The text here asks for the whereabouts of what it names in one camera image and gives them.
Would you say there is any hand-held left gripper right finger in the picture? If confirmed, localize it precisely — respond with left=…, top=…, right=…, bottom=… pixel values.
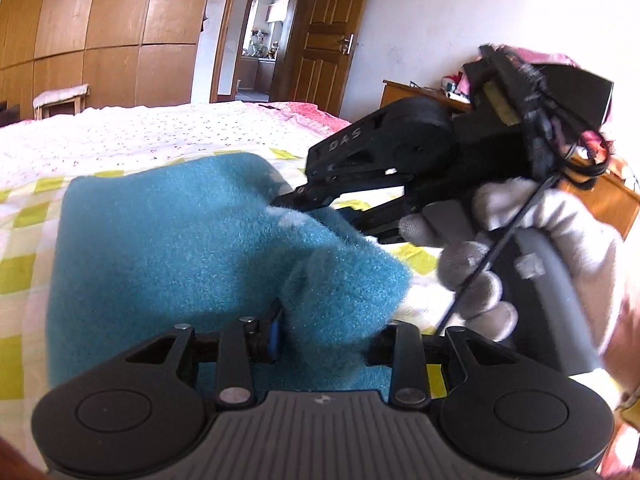
left=367, top=323, right=519, bottom=409

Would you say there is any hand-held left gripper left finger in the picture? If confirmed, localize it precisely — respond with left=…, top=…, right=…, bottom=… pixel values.
left=125, top=309, right=287, bottom=409

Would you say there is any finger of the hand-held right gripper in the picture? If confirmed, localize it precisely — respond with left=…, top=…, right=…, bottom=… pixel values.
left=270, top=175, right=407, bottom=212
left=336, top=204, right=418, bottom=243

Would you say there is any teal fleece towel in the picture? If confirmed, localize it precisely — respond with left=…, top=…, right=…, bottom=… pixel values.
left=47, top=152, right=414, bottom=394

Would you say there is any person's right forearm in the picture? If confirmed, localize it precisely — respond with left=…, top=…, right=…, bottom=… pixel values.
left=597, top=260, right=640, bottom=480

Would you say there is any person's right hand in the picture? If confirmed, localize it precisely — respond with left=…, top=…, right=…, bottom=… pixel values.
left=400, top=177, right=627, bottom=361

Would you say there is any brown wooden door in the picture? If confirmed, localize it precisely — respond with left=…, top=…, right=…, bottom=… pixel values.
left=287, top=0, right=377, bottom=122

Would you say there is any pink cloth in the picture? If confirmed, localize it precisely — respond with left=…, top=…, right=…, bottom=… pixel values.
left=457, top=45, right=584, bottom=99

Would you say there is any checked floral bed quilt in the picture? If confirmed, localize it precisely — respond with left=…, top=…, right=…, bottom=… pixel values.
left=0, top=100, right=501, bottom=472

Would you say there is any small padded wooden stool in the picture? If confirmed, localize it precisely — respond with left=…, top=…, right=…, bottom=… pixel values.
left=32, top=83, right=92, bottom=121

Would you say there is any wooden wardrobe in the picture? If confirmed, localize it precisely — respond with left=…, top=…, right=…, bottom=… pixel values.
left=0, top=0, right=219, bottom=112

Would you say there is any black cable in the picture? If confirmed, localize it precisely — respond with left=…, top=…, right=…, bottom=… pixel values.
left=437, top=80, right=614, bottom=336

